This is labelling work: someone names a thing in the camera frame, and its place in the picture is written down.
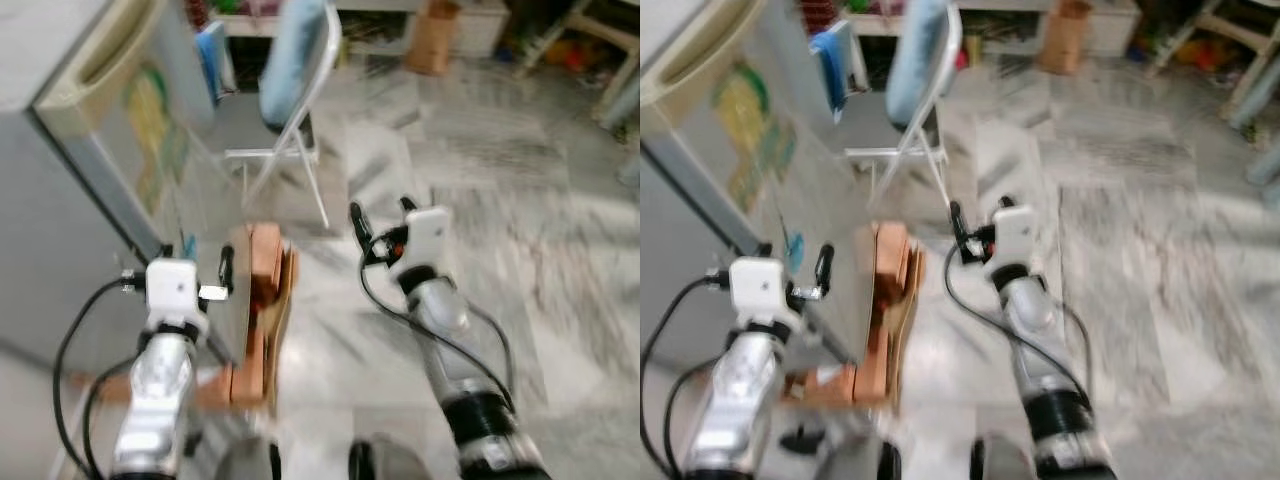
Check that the silver robot right leg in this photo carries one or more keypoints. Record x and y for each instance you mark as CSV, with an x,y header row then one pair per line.
x,y
390,462
1005,462

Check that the grey small fridge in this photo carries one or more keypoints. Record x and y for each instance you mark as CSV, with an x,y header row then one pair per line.
x,y
690,230
60,220

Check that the white low shelf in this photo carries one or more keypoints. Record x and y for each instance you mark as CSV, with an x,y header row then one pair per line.
x,y
1110,25
480,25

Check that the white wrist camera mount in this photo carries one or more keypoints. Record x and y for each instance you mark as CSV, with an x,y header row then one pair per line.
x,y
757,286
425,235
1018,232
172,286

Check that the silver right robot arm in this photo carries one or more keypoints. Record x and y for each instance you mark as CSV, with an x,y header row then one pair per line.
x,y
1030,310
445,310

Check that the silver robot leg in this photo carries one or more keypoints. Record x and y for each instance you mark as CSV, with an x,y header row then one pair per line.
x,y
1005,462
248,462
390,462
855,462

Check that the light blue cushion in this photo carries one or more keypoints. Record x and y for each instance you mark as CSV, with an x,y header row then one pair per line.
x,y
292,60
918,60

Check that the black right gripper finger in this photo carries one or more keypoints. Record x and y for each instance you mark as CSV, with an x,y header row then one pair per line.
x,y
1006,203
408,205
956,222
360,224

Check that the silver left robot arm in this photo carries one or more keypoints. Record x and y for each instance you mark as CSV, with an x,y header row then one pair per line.
x,y
160,390
740,390

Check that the green yellow fridge sticker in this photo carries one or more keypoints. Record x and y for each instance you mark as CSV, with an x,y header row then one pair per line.
x,y
745,115
150,120

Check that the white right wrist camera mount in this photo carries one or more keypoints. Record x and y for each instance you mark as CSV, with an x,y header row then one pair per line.
x,y
425,235
1018,232

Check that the white folding chair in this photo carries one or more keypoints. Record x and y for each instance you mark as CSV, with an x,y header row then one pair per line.
x,y
890,153
270,155

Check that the orange brick fridge stand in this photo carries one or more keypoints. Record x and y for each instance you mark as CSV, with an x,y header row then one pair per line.
x,y
265,290
890,300

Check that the blue hanging cloth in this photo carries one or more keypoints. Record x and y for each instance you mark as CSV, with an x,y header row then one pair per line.
x,y
212,60
830,65

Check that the brown cardboard box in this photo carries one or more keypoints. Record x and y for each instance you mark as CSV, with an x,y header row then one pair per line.
x,y
432,40
1064,38

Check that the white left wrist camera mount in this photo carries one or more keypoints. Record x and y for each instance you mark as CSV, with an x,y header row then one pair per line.
x,y
757,286
172,286

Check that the small blue fridge sticker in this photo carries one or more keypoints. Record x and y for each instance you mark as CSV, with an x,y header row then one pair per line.
x,y
189,246
795,252

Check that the beige wooden rack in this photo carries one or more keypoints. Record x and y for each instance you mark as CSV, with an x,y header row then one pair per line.
x,y
610,35
1235,30

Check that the silver robot left leg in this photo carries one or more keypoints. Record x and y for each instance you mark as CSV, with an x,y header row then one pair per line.
x,y
855,462
248,462

